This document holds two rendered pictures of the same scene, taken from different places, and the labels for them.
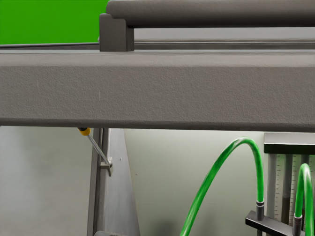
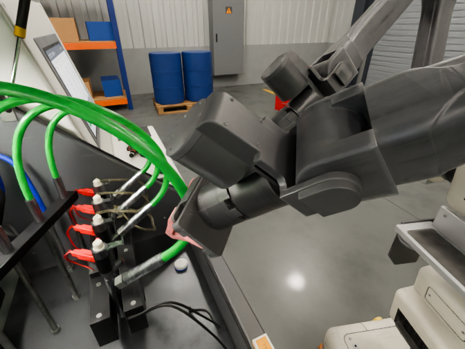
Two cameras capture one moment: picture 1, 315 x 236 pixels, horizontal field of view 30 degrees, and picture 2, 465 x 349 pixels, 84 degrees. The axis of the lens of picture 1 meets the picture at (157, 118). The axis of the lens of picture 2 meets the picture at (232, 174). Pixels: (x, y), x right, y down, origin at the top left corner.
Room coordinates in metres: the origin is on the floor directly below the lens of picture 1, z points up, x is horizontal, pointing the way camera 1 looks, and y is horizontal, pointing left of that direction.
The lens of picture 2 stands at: (0.73, 0.27, 1.48)
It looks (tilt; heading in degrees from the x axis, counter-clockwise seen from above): 30 degrees down; 233
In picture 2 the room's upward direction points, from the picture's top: straight up
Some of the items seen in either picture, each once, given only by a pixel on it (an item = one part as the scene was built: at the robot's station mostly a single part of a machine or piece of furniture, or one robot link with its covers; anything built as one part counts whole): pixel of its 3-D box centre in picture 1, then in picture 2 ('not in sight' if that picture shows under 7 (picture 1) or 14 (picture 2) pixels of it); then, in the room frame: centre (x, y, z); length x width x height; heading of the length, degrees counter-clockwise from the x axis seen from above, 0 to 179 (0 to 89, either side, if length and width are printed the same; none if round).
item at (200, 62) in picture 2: not in sight; (183, 80); (-1.72, -4.60, 0.51); 1.20 x 0.85 x 1.02; 165
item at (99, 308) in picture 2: not in sight; (118, 274); (0.69, -0.28, 0.91); 0.34 x 0.10 x 0.15; 78
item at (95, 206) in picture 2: not in sight; (113, 233); (0.67, -0.32, 1.01); 0.05 x 0.03 x 0.21; 168
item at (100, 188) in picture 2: not in sight; (111, 215); (0.66, -0.40, 1.01); 0.05 x 0.03 x 0.21; 168
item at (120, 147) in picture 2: not in sight; (141, 155); (0.42, -0.82, 0.97); 0.70 x 0.22 x 0.03; 78
